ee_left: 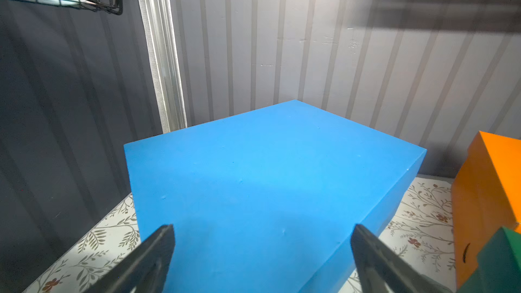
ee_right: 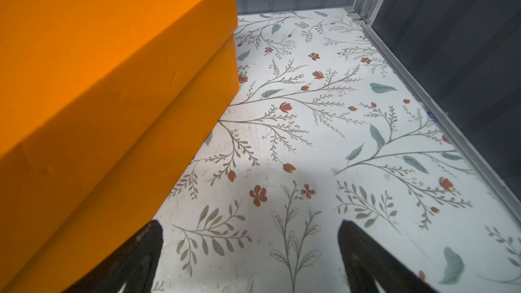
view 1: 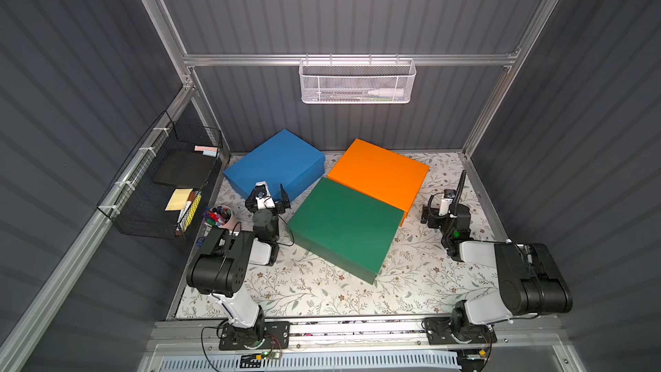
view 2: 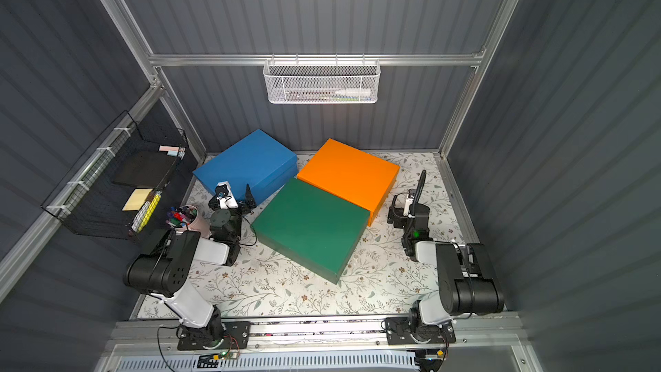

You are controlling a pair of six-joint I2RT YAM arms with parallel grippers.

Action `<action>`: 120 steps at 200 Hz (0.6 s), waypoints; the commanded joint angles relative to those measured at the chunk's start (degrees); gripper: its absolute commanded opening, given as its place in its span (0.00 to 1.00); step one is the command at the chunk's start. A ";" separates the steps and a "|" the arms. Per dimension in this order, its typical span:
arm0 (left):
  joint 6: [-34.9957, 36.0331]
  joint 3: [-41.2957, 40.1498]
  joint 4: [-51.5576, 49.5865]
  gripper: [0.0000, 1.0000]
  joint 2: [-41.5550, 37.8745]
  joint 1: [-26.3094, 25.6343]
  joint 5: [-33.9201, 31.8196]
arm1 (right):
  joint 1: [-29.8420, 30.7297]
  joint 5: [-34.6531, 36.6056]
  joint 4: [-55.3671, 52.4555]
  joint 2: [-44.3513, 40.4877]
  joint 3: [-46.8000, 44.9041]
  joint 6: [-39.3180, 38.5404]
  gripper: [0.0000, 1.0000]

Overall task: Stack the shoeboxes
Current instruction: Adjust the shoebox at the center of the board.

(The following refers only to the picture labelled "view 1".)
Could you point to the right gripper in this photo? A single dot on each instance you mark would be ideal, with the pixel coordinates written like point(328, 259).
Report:
point(447, 215)

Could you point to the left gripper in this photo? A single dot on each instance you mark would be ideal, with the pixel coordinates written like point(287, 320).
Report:
point(267, 207)

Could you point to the blue shoebox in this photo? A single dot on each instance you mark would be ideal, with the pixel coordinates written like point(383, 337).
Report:
point(284, 161)

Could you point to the orange shoebox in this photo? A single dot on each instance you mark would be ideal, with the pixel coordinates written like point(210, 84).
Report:
point(376, 172)

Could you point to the green shoebox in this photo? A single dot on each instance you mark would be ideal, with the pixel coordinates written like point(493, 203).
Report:
point(346, 228)

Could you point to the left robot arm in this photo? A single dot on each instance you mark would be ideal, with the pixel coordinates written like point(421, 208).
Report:
point(220, 265)

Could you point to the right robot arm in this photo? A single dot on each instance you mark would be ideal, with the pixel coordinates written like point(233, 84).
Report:
point(530, 282)

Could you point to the cup of coloured markers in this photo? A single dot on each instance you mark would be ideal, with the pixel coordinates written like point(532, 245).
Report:
point(219, 216)

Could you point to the pink sticky note pad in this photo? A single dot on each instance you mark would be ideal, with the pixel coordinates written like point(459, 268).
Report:
point(208, 151)

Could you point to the white marker in basket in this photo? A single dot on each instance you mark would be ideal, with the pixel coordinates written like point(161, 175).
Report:
point(387, 94)

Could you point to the yellow patterned ruler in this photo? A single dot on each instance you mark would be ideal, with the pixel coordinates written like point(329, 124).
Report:
point(188, 211)

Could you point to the black notebook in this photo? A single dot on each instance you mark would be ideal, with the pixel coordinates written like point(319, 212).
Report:
point(184, 170)

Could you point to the yellow sticky note pad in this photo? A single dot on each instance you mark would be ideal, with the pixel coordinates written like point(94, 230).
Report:
point(179, 199)

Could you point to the floral table mat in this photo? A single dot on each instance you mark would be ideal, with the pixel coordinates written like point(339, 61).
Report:
point(417, 277)

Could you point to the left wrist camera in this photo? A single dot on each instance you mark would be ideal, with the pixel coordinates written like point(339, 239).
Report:
point(261, 190)

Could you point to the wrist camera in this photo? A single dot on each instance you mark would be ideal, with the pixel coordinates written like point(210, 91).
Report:
point(261, 190)
point(448, 197)

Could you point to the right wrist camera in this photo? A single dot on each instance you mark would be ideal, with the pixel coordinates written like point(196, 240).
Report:
point(448, 197)

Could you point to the white wire mesh basket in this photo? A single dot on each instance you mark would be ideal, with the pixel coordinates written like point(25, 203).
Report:
point(347, 81)

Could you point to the black wire wall basket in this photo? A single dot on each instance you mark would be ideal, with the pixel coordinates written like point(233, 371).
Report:
point(161, 189)

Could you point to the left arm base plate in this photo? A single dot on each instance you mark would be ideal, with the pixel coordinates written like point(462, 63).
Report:
point(270, 335)

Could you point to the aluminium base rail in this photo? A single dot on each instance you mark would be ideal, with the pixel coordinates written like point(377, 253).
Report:
point(351, 333)

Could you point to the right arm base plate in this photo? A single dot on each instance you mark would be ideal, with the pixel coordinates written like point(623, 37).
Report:
point(447, 330)

